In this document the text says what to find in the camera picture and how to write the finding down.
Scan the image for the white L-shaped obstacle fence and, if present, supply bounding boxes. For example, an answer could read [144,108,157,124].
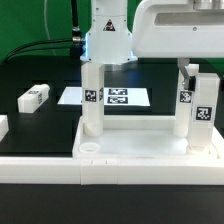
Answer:
[0,130,224,185]

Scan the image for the white block left edge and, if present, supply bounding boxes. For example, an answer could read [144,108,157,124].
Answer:
[0,115,9,142]

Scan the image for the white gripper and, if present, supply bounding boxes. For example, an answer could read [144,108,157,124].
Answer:
[132,0,224,91]

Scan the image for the thin white cable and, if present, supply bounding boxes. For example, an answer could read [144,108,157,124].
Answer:
[43,0,57,57]

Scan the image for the black vertical cable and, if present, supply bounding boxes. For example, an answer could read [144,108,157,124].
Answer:
[70,0,81,38]

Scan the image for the marker sheet with tags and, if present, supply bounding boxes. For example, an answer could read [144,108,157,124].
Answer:
[58,87,150,107]

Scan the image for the black cable pair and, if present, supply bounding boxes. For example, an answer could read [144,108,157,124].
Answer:
[2,37,84,63]

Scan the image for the white desk top tray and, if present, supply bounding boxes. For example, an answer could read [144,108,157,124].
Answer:
[72,114,224,159]

